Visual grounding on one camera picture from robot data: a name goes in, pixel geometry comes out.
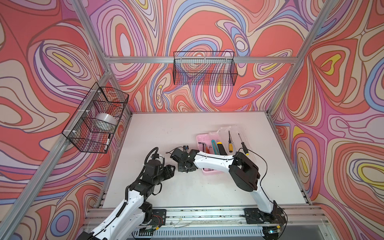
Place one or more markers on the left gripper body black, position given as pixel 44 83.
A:
pixel 164 174

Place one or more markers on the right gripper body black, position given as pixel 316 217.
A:
pixel 181 168

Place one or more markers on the teal utility knife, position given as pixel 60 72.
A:
pixel 215 147

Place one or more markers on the black yellow utility knife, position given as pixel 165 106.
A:
pixel 221 149

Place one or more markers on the pink translucent plastic tool box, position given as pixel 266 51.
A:
pixel 235 163

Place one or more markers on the orange handled screwdriver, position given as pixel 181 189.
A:
pixel 231 148

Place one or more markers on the black yellow small screwdriver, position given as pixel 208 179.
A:
pixel 245 149

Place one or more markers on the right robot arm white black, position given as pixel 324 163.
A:
pixel 254 188

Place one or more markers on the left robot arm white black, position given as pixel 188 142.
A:
pixel 134 209

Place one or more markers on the marker pen in basket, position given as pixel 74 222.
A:
pixel 107 143

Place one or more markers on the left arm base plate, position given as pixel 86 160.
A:
pixel 153 218

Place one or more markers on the grey duct tape roll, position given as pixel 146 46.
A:
pixel 106 118

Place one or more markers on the black wire basket left wall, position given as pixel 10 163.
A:
pixel 84 131

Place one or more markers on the black wire basket wall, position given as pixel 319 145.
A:
pixel 204 68
pixel 84 131

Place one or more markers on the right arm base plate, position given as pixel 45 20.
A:
pixel 255 216

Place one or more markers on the black wire basket back wall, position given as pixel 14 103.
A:
pixel 204 68

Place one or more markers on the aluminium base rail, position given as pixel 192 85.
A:
pixel 306 222

